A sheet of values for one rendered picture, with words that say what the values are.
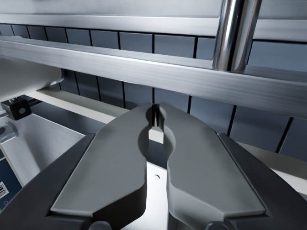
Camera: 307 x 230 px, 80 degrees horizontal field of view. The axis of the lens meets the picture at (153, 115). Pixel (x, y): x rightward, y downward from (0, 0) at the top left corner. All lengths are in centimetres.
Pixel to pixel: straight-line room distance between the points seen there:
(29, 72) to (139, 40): 13
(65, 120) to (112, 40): 20
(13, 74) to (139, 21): 14
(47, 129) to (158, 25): 29
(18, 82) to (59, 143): 18
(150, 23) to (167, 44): 2
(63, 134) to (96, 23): 21
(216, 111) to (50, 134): 31
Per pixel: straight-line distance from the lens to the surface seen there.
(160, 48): 17
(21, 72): 25
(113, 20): 20
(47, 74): 26
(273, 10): 20
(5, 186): 58
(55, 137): 39
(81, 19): 23
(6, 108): 38
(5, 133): 53
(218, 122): 17
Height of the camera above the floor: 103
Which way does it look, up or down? 49 degrees down
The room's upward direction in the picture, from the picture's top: 131 degrees counter-clockwise
